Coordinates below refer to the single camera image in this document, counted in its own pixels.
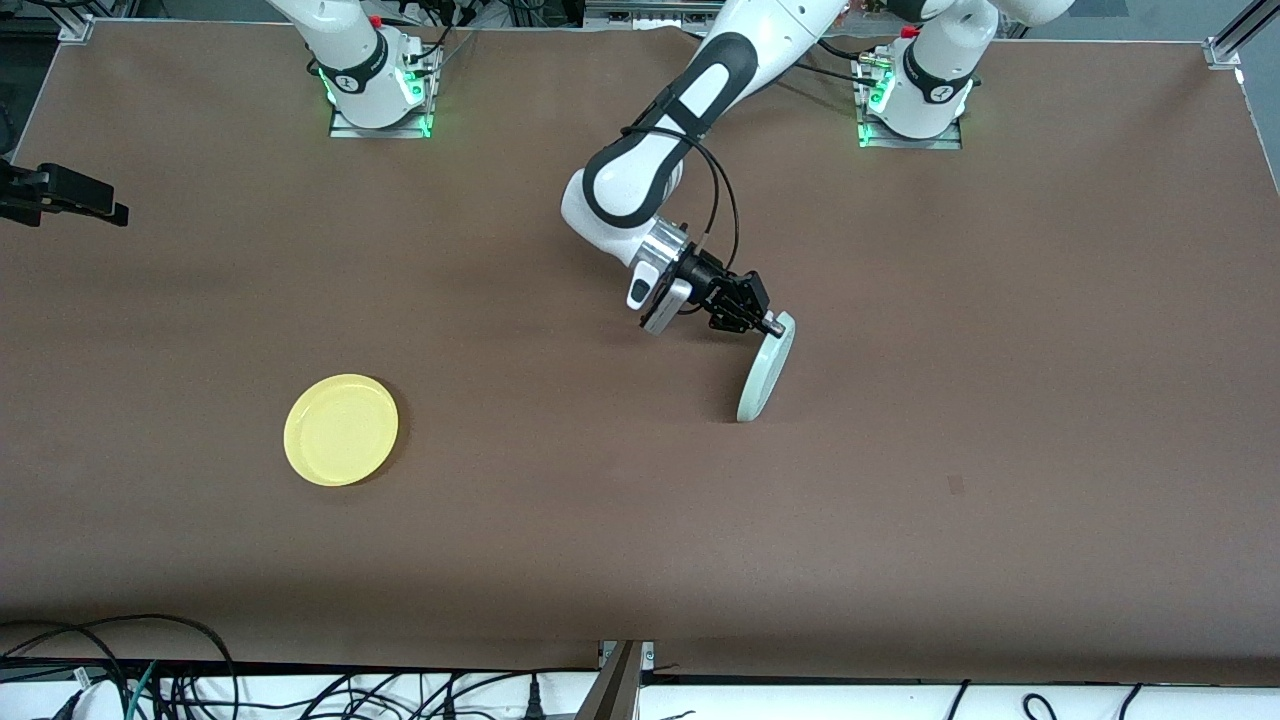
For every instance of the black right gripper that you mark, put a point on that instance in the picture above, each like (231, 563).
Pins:
(22, 189)

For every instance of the aluminium frame corner bracket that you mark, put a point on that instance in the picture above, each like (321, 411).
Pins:
(78, 28)

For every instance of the yellow plastic plate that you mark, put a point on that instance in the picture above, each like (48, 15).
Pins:
(340, 430)

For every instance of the black power plug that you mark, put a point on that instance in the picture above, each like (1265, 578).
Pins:
(534, 700)

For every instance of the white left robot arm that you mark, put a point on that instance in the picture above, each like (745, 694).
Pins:
(760, 30)

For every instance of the pale green plastic plate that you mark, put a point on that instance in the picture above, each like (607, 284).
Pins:
(762, 375)

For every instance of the white power adapter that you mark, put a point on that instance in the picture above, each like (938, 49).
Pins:
(95, 700)

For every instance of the grey metal box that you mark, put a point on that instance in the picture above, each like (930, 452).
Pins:
(650, 15)

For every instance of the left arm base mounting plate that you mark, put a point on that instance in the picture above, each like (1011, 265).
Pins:
(910, 143)

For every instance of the aluminium frame post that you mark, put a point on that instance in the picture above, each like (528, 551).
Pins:
(1225, 48)

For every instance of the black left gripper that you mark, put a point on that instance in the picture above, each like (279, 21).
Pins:
(701, 273)

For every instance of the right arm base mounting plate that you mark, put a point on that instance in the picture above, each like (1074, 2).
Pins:
(380, 132)

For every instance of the brown table cover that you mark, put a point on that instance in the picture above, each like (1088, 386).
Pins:
(640, 560)

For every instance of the aluminium profile beam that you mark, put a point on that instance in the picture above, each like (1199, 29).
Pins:
(615, 685)

